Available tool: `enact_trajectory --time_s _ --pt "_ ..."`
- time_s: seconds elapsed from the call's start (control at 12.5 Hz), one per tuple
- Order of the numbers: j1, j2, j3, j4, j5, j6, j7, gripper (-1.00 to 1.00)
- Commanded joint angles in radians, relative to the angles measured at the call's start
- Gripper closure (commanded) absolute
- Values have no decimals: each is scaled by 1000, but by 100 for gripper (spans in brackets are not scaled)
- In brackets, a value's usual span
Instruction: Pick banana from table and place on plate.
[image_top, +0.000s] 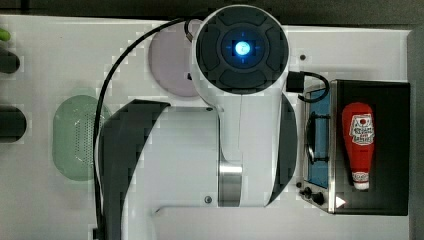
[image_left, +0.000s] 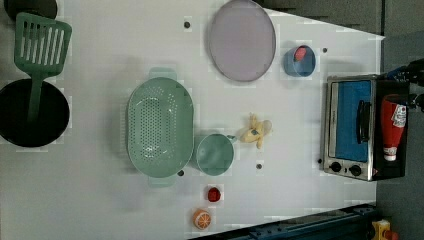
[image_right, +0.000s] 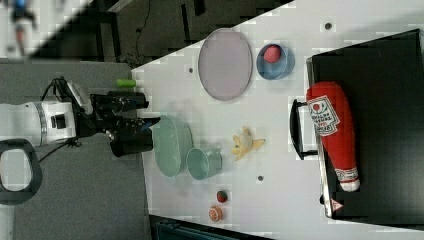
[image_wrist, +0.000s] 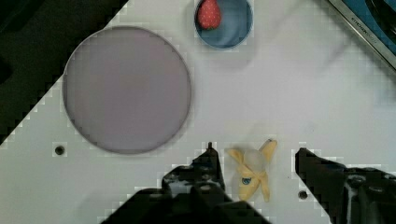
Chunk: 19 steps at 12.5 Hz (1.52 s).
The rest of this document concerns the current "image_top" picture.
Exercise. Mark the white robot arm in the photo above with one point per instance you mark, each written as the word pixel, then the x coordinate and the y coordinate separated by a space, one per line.
pixel 238 149

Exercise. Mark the grey round plate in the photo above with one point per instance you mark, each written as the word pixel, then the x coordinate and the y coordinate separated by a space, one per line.
pixel 169 61

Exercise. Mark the silver toaster oven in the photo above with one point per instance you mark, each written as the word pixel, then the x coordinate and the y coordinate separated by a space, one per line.
pixel 327 182

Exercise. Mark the green oval colander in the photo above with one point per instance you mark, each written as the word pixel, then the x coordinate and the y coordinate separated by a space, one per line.
pixel 72 148

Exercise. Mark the red ketchup bottle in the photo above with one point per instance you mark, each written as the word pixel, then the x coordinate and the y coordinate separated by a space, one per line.
pixel 358 135

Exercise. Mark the black round pan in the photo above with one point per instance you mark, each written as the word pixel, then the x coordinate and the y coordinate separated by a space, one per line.
pixel 13 124

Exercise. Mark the black cylindrical container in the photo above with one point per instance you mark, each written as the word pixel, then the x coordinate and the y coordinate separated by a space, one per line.
pixel 9 62

